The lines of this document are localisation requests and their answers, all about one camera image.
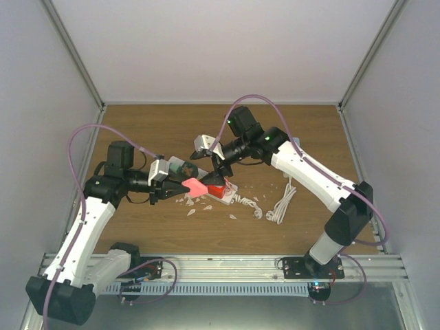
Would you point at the white charger with pink cable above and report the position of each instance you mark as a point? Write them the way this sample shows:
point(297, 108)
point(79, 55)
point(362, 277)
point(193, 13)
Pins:
point(230, 189)

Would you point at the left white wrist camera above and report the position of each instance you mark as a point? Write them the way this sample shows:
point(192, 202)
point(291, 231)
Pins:
point(158, 171)

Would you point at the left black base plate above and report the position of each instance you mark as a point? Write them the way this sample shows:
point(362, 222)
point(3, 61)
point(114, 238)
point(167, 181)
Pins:
point(145, 269)

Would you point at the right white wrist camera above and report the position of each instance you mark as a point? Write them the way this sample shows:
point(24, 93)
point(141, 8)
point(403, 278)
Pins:
point(206, 142)

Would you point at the small white power strip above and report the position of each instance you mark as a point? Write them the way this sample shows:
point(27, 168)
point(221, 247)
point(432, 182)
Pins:
point(277, 214)

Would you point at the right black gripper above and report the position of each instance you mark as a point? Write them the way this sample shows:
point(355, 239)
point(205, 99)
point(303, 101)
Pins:
point(216, 179)

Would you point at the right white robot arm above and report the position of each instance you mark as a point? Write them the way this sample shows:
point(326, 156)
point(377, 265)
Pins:
point(349, 203)

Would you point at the grey slotted cable duct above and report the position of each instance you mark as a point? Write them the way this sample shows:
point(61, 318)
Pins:
point(220, 289)

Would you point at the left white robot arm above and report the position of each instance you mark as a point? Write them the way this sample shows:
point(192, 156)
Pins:
point(68, 288)

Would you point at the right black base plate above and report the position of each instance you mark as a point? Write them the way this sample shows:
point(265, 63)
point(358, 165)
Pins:
point(296, 267)

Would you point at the dark green dragon adapter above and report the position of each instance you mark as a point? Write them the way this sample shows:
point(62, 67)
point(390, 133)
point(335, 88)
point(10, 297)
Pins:
point(184, 171)

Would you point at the white multicolour power strip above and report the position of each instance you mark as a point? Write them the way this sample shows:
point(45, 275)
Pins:
point(236, 199)

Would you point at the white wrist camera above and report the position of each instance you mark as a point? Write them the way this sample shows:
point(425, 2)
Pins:
point(158, 171)
point(206, 142)

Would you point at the red cube socket adapter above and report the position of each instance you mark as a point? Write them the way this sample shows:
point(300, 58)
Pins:
point(216, 191)

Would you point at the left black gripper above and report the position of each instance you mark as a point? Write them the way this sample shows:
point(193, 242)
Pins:
point(161, 188)

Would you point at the pink plug adapter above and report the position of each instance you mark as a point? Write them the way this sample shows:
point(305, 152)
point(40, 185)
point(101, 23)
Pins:
point(196, 188)

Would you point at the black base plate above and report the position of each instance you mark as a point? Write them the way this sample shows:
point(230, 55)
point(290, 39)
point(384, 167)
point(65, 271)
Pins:
point(145, 269)
point(296, 267)

